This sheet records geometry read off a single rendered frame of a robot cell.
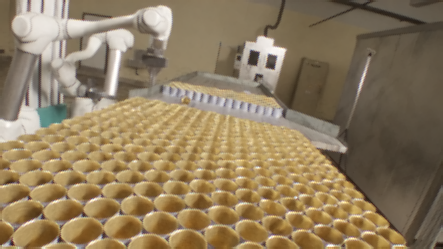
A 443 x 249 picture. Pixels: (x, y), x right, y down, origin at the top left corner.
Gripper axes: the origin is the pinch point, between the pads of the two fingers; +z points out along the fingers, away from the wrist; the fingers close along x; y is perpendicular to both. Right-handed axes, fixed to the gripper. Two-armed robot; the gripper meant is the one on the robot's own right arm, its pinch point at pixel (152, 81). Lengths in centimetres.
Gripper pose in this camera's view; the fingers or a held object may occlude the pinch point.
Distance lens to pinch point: 131.1
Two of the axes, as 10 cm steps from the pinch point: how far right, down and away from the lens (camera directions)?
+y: 0.8, -2.2, 9.7
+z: -1.9, 9.5, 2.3
